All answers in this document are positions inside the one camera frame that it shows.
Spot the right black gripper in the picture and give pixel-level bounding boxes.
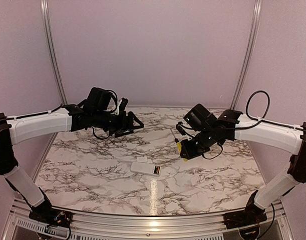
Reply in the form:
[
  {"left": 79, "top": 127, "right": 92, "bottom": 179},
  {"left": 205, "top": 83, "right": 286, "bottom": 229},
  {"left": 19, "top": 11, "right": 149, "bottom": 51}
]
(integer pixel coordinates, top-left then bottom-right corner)
[{"left": 180, "top": 128, "right": 217, "bottom": 160}]

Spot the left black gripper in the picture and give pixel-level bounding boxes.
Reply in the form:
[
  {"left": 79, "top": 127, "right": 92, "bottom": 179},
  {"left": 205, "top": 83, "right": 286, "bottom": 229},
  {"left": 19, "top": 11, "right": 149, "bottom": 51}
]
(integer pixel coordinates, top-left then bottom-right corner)
[{"left": 92, "top": 109, "right": 144, "bottom": 138}]

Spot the yellow handled screwdriver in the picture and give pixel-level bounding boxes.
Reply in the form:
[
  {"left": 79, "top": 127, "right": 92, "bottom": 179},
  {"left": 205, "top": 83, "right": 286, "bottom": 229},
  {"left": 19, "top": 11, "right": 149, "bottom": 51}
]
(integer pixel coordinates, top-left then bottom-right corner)
[{"left": 170, "top": 129, "right": 181, "bottom": 154}]

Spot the white battery cover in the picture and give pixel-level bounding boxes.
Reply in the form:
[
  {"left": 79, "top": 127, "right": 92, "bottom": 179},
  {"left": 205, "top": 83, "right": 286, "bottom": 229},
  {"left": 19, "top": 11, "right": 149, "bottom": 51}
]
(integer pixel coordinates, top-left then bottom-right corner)
[{"left": 137, "top": 156, "right": 148, "bottom": 163}]

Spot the white remote control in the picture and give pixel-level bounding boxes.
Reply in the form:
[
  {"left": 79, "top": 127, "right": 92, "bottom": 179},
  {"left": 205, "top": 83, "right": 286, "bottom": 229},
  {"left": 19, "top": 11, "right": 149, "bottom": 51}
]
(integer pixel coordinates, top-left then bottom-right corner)
[{"left": 130, "top": 162, "right": 161, "bottom": 177}]

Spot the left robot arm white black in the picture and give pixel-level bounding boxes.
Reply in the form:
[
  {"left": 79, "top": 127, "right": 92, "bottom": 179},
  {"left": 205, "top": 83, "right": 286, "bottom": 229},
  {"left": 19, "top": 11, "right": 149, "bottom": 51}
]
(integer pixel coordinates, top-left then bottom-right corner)
[{"left": 0, "top": 87, "right": 144, "bottom": 223}]

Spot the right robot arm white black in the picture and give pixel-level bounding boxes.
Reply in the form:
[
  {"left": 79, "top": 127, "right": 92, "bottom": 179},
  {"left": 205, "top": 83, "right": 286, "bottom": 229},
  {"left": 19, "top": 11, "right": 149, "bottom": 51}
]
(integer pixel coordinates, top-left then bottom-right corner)
[{"left": 180, "top": 103, "right": 306, "bottom": 224}]

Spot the battery in remote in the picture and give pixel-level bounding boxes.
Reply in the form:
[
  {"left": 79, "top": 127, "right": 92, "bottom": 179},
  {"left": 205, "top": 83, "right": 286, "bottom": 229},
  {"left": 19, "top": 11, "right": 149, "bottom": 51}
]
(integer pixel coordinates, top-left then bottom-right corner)
[{"left": 153, "top": 166, "right": 160, "bottom": 175}]

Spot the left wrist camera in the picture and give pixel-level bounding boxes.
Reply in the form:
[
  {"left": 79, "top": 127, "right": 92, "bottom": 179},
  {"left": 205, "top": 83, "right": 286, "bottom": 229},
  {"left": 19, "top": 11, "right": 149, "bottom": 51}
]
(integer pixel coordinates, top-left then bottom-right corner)
[{"left": 117, "top": 97, "right": 129, "bottom": 113}]

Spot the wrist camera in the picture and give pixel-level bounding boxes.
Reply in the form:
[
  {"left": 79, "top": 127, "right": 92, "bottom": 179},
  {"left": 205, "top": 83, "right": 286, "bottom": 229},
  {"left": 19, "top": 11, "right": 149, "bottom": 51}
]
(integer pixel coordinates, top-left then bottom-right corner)
[
  {"left": 176, "top": 121, "right": 193, "bottom": 138},
  {"left": 117, "top": 97, "right": 129, "bottom": 113}
]

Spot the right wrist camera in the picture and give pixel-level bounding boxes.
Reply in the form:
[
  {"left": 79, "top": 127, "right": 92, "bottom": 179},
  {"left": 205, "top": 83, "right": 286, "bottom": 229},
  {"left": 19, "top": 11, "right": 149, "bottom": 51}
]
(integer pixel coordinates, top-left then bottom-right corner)
[{"left": 176, "top": 121, "right": 193, "bottom": 138}]

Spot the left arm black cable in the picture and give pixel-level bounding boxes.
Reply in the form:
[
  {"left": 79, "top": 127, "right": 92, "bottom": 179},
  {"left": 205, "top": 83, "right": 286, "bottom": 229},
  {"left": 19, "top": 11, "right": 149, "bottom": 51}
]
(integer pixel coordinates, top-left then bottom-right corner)
[{"left": 91, "top": 88, "right": 118, "bottom": 141}]

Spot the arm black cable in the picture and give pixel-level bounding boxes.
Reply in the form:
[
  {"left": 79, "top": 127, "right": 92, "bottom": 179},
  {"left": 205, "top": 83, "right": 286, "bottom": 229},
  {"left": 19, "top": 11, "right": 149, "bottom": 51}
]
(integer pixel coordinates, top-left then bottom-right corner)
[
  {"left": 234, "top": 90, "right": 271, "bottom": 131},
  {"left": 91, "top": 88, "right": 118, "bottom": 141}
]

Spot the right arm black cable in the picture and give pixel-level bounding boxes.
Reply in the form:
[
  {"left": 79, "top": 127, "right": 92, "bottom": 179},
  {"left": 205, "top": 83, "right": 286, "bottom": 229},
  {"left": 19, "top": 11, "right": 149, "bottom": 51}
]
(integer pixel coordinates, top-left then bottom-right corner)
[{"left": 234, "top": 90, "right": 271, "bottom": 131}]

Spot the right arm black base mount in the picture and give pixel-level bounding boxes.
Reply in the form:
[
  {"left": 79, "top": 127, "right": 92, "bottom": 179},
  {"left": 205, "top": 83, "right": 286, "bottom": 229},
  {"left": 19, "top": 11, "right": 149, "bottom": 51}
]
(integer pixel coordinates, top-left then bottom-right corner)
[{"left": 223, "top": 210, "right": 267, "bottom": 229}]

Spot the front aluminium rail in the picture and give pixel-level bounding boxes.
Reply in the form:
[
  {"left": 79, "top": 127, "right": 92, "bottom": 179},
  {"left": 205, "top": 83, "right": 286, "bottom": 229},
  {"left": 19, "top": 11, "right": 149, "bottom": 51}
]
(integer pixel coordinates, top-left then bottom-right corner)
[{"left": 7, "top": 199, "right": 293, "bottom": 240}]

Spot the right aluminium frame post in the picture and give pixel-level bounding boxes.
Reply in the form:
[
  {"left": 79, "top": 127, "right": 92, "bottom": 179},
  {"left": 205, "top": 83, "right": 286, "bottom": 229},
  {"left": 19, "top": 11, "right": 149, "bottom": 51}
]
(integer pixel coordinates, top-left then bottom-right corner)
[{"left": 230, "top": 0, "right": 262, "bottom": 110}]

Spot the aluminium frame post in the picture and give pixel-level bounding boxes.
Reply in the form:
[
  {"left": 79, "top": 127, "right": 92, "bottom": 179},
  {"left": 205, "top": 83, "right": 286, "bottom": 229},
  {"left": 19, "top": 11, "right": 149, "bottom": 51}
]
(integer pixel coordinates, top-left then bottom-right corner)
[
  {"left": 40, "top": 0, "right": 68, "bottom": 105},
  {"left": 230, "top": 0, "right": 262, "bottom": 110}
]

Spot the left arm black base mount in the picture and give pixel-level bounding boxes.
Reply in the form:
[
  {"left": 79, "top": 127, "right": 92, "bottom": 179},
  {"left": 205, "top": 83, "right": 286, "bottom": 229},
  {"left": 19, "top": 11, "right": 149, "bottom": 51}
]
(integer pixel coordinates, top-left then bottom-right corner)
[{"left": 29, "top": 208, "right": 73, "bottom": 228}]

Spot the left aluminium frame post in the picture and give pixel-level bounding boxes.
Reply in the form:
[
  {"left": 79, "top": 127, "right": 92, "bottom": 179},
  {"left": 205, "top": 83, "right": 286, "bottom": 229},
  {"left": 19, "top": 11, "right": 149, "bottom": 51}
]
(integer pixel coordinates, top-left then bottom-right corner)
[{"left": 40, "top": 0, "right": 68, "bottom": 105}]

